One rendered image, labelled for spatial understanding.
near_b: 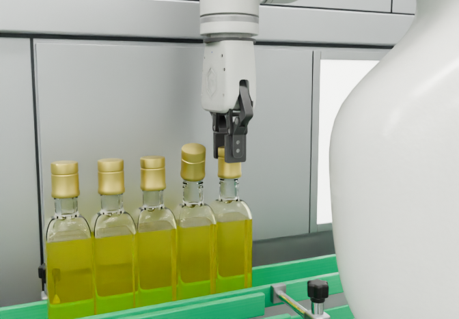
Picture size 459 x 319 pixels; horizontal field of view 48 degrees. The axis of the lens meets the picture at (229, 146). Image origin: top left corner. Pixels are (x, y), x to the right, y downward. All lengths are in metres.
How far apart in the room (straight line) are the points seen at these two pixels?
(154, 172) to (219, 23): 0.22
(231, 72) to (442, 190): 0.47
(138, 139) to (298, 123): 0.29
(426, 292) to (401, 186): 0.05
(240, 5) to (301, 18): 0.26
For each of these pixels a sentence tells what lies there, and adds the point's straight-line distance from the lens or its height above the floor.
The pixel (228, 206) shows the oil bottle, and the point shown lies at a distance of 0.75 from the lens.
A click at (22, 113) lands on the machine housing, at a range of 0.84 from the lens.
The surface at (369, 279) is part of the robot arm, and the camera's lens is 0.28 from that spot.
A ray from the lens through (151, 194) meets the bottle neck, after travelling 0.71.
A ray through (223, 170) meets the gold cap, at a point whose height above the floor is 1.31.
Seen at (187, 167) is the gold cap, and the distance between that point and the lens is 0.71.
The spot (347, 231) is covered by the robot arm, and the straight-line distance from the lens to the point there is 0.29.
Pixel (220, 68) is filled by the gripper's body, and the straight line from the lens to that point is 0.71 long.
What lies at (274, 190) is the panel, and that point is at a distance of 0.94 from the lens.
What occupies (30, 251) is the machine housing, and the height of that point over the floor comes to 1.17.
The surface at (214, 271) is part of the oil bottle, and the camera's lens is 0.75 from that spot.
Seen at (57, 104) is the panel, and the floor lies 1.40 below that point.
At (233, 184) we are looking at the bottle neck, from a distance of 0.75.
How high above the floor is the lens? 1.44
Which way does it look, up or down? 7 degrees down
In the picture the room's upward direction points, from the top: straight up
